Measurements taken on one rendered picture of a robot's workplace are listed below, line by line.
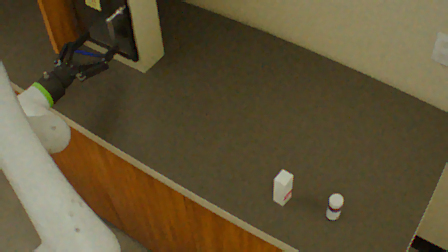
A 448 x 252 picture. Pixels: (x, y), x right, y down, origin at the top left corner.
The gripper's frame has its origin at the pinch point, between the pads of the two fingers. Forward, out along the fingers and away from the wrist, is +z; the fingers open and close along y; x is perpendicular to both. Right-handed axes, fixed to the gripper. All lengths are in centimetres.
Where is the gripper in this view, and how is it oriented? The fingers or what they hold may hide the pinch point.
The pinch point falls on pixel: (100, 42)
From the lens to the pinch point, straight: 165.1
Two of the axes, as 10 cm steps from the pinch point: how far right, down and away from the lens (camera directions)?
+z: 5.6, -6.6, 5.0
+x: 0.5, 6.4, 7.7
